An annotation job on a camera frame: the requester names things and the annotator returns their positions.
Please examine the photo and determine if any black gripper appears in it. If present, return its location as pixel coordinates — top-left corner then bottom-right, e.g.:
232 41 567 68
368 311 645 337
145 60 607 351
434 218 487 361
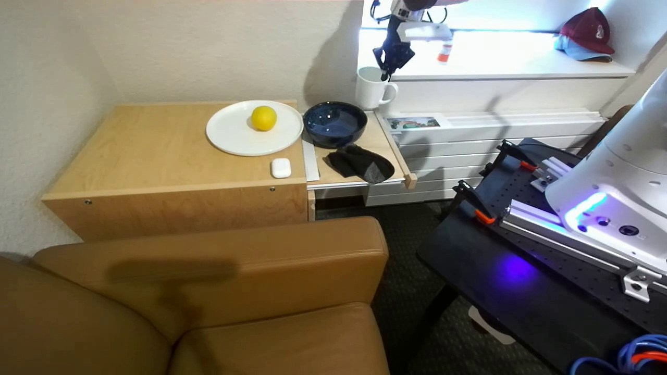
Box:
370 10 417 78

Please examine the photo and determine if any white ceramic mug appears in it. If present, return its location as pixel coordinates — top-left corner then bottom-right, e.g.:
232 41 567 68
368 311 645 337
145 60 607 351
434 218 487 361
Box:
353 66 401 112

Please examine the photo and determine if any dark blue bowl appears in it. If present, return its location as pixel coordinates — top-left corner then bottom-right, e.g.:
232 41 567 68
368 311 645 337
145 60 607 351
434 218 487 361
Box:
299 101 368 150

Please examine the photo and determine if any printed pamphlet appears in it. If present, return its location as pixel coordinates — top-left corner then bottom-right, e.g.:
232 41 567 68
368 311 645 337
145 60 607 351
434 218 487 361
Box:
388 116 444 133

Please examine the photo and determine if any pull-out wooden desk shelf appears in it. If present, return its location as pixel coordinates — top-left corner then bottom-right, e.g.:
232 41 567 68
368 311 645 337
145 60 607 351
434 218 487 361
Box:
305 109 420 194

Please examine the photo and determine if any yellow lemon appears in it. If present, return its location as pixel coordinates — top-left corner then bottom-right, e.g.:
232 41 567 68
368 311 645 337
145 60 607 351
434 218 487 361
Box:
248 105 279 133

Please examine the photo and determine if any white earbuds case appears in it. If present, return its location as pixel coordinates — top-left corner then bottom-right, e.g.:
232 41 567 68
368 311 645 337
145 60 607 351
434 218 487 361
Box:
269 156 293 181

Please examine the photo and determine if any orange black clamp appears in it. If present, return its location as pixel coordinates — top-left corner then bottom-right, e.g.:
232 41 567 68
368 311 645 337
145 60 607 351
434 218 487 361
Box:
454 199 501 230
498 141 542 177

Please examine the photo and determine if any white round plate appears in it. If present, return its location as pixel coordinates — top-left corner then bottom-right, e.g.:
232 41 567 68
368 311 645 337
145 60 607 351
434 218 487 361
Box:
205 99 306 159

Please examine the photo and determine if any dark red baseball cap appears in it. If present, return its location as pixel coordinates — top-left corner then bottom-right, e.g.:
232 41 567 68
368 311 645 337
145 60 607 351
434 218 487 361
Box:
559 4 619 59

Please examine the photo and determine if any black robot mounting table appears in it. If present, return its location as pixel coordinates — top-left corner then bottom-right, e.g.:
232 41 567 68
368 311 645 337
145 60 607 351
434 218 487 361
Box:
415 136 667 375

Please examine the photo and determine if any light wooden desk cabinet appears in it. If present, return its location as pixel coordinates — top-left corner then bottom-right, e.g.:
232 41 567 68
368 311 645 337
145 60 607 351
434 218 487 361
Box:
40 101 420 244

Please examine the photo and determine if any tan leather armchair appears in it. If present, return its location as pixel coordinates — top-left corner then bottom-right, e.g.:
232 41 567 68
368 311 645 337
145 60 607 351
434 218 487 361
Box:
0 215 391 375

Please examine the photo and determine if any white wall heater unit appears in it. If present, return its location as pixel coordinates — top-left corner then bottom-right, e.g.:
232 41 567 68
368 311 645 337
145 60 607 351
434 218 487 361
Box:
365 109 609 208

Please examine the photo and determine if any silver aluminium rail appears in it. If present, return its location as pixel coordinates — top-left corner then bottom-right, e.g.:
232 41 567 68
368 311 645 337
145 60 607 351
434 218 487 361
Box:
498 199 667 296

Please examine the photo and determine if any blue cable bundle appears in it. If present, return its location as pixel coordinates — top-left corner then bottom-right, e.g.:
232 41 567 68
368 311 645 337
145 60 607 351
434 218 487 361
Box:
567 331 667 375

